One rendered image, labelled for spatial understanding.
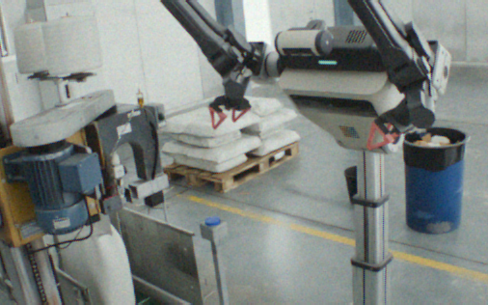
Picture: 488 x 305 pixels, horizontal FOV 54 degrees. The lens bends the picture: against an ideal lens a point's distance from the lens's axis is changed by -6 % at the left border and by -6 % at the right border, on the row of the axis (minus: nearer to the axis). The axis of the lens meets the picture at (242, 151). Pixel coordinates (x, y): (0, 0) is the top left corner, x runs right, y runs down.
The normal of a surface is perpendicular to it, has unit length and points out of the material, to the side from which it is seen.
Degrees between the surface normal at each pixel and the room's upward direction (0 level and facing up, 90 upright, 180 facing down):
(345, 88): 40
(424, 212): 93
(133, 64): 90
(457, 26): 90
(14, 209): 90
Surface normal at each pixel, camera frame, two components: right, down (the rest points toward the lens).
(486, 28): -0.68, 0.29
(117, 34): 0.73, 0.13
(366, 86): -0.51, -0.55
